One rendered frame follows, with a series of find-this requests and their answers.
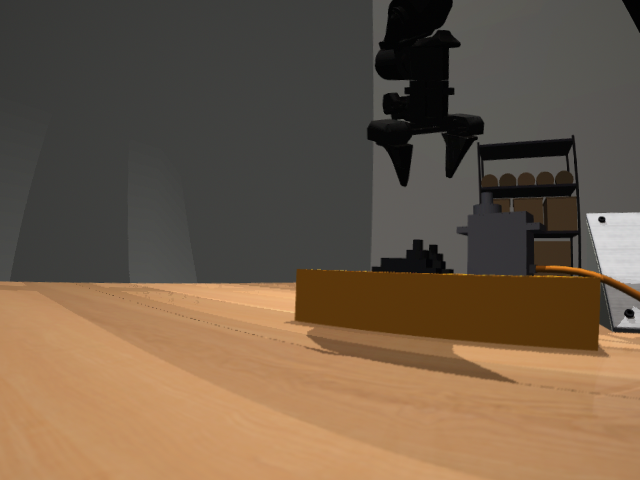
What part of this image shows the dark grey micro servo with orange cable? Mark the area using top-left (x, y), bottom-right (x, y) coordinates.
top-left (457, 192), bottom-right (640, 302)

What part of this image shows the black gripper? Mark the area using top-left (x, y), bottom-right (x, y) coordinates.
top-left (367, 80), bottom-right (484, 187)

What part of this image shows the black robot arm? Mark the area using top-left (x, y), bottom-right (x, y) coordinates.
top-left (375, 0), bottom-right (640, 120)

